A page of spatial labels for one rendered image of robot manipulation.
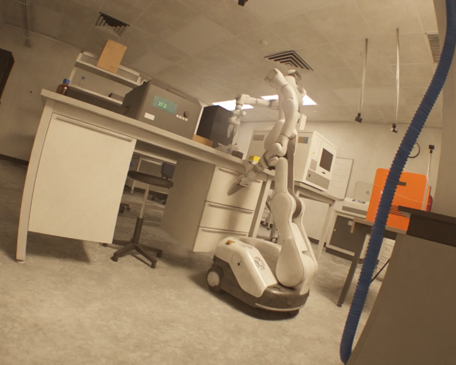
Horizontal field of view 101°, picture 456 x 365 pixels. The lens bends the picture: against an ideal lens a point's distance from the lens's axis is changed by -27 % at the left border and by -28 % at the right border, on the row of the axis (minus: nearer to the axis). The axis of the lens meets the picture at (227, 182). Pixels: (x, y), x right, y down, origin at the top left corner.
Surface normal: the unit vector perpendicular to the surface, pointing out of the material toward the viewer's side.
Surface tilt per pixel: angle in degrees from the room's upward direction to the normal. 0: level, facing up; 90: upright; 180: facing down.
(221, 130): 90
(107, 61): 90
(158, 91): 90
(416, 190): 90
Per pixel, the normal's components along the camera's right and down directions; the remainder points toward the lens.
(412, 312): -0.73, -0.21
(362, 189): -0.77, 0.04
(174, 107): 0.63, 0.15
